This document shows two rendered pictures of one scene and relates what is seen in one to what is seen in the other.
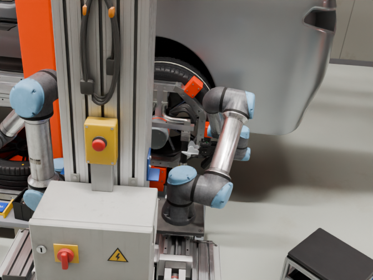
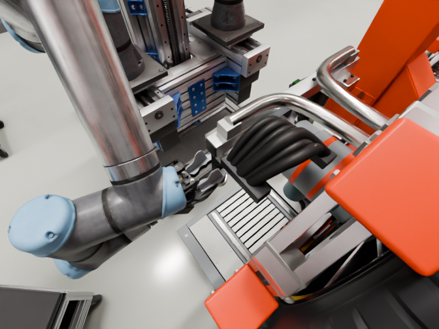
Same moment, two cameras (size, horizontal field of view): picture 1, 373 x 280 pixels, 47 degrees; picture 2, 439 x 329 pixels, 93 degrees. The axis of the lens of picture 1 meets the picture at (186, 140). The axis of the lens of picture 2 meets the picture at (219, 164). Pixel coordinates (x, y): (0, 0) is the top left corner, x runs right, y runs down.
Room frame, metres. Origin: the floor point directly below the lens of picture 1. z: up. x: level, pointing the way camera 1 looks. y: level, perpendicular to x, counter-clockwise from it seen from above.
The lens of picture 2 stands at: (2.19, -0.16, 1.26)
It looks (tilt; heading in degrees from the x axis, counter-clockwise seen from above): 58 degrees down; 140
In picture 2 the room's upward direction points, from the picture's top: straight up
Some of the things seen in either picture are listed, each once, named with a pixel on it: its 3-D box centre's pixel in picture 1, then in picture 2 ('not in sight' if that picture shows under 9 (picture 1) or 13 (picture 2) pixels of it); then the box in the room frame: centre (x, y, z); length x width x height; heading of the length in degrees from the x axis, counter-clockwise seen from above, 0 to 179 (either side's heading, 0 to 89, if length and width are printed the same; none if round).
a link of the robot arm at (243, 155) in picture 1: (239, 153); (94, 243); (1.98, -0.29, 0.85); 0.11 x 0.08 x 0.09; 89
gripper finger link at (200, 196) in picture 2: not in sight; (198, 190); (2.01, -0.07, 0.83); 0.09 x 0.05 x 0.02; 80
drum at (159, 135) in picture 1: (157, 130); (321, 168); (2.16, 0.17, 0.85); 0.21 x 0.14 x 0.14; 178
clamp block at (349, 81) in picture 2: not in sight; (334, 81); (2.03, 0.35, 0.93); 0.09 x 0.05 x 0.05; 178
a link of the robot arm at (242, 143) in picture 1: (238, 136); (74, 225); (1.99, -0.27, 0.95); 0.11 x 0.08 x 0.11; 73
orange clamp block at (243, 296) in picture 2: (212, 130); (239, 302); (2.22, -0.15, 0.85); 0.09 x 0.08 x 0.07; 88
